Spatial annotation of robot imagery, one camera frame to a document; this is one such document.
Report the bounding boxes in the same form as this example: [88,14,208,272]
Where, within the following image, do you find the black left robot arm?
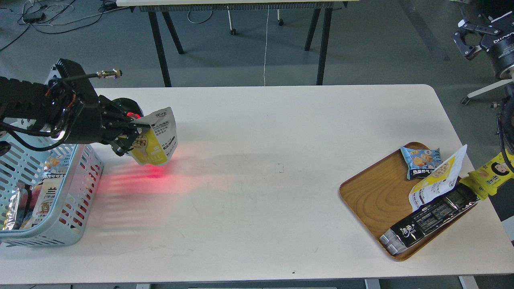
[0,59,150,156]

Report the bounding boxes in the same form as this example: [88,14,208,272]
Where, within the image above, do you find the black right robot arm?
[452,12,514,171]

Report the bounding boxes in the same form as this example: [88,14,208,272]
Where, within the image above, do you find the snack packets in basket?
[1,154,71,231]

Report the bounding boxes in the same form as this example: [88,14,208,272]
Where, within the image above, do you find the white hanging cable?
[263,8,269,87]

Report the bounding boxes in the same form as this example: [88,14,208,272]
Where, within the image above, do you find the background black-legged table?
[116,0,360,88]

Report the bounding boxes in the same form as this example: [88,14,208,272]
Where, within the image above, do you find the black long snack package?
[379,183,479,255]

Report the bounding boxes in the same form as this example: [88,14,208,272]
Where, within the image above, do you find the light blue plastic basket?
[1,135,104,246]

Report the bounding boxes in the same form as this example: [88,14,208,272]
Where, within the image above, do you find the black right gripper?
[453,18,514,80]

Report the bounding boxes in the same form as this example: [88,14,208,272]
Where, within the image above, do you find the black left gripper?
[62,94,151,156]

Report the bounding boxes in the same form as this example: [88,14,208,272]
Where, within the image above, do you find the yellow cartoon snack packet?
[459,153,514,200]

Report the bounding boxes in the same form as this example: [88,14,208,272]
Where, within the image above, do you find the black barcode scanner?
[112,98,144,119]

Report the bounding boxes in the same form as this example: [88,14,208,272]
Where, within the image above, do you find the wooden tray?
[339,149,466,261]

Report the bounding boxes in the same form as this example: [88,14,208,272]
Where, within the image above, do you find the black floor cables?
[0,0,121,52]

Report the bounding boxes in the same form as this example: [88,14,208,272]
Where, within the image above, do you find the blue snack packet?
[400,147,443,180]

